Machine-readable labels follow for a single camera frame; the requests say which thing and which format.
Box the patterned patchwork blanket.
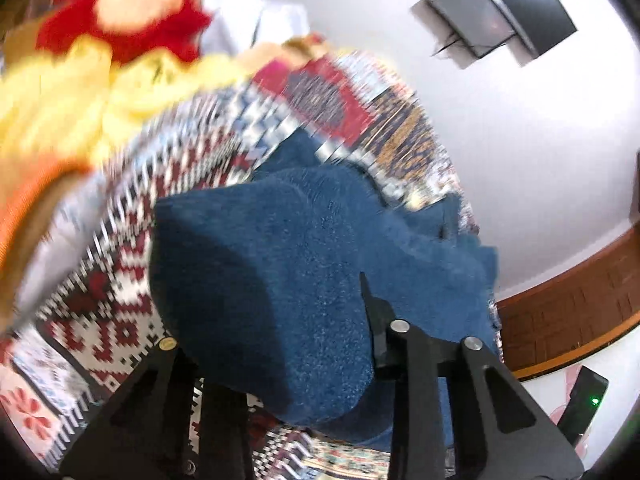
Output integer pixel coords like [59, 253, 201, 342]
[0, 32, 503, 480]

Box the brown wooden headboard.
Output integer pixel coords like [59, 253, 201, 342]
[495, 229, 640, 380]

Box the red and cream knitted cloth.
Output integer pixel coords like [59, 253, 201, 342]
[35, 0, 214, 67]

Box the white cloth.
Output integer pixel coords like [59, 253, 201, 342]
[192, 0, 309, 63]

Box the blue denim jacket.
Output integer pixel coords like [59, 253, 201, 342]
[149, 129, 501, 453]

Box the black device with green light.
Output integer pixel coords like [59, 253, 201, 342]
[556, 365, 611, 447]

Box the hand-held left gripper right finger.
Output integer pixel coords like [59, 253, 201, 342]
[359, 272, 586, 480]

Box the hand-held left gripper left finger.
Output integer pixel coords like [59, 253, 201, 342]
[59, 337, 257, 480]

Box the grey wall screen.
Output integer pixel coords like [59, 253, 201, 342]
[411, 0, 517, 70]

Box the yellow cloth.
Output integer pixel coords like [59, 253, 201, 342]
[0, 35, 253, 173]

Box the black wall television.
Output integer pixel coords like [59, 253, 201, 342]
[454, 0, 579, 59]

